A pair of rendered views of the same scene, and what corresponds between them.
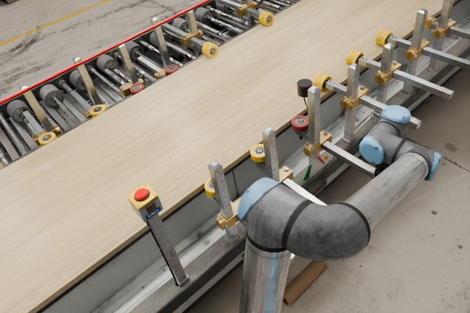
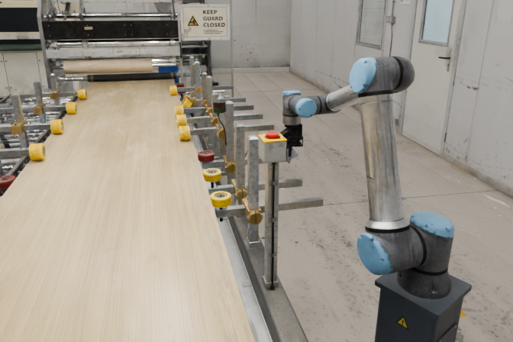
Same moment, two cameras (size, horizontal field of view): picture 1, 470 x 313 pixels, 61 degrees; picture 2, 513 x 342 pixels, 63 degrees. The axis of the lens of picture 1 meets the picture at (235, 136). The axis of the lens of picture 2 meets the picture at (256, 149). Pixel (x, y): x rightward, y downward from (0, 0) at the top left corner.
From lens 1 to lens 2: 1.58 m
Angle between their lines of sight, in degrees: 63
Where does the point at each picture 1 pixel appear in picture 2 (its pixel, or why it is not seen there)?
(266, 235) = (389, 79)
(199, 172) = (195, 199)
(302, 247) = (410, 69)
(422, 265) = (295, 262)
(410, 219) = not seen: hidden behind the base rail
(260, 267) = (391, 111)
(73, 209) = (124, 283)
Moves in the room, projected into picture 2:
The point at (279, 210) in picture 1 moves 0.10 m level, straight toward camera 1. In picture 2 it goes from (388, 59) to (419, 61)
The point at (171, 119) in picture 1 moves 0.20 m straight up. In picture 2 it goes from (91, 196) to (84, 146)
